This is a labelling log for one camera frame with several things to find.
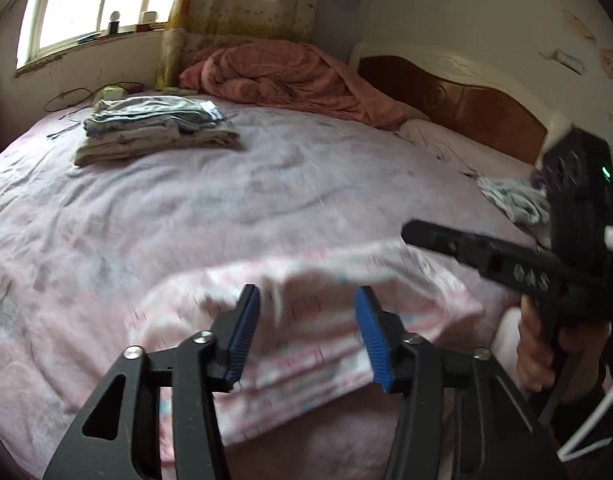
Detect wooden bed headboard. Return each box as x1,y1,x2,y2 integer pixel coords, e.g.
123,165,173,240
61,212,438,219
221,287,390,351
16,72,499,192
347,42,572,166

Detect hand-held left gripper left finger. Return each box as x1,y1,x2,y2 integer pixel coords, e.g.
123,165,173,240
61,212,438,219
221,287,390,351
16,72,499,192
42,284,261,480

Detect white framed window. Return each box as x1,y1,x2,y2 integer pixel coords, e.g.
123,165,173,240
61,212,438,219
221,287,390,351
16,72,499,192
15,0,197,68

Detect white wall box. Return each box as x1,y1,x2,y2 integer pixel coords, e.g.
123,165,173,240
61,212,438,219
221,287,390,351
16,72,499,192
551,50,585,73

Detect person's right hand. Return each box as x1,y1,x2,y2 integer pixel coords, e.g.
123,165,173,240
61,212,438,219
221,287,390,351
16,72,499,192
515,296,612,406

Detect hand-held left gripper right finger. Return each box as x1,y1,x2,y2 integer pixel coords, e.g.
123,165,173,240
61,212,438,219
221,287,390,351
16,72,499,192
355,286,570,480

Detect light green printed cloth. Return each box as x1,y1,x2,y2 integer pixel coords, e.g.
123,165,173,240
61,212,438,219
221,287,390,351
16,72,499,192
477,175,552,226

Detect black cable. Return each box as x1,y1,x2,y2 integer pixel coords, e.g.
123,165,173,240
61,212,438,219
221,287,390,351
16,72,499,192
44,82,142,138

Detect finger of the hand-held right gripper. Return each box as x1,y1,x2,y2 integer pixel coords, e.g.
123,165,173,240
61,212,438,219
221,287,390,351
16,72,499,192
401,219,562,291

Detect pink printed pants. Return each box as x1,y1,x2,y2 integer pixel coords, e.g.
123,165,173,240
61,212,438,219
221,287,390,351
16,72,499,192
129,240,487,448

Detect stack of folded clothes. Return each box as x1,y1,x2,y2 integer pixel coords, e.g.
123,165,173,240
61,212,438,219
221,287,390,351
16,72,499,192
74,120,241,167

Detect light blue folded garment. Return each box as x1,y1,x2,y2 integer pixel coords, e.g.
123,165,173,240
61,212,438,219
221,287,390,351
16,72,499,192
84,96,222,138

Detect pink quilt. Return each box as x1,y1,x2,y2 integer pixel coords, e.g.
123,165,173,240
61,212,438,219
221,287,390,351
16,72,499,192
179,42,430,131

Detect pale pink pillow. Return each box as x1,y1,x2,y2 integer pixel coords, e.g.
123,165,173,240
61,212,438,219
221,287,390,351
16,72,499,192
397,119,535,178

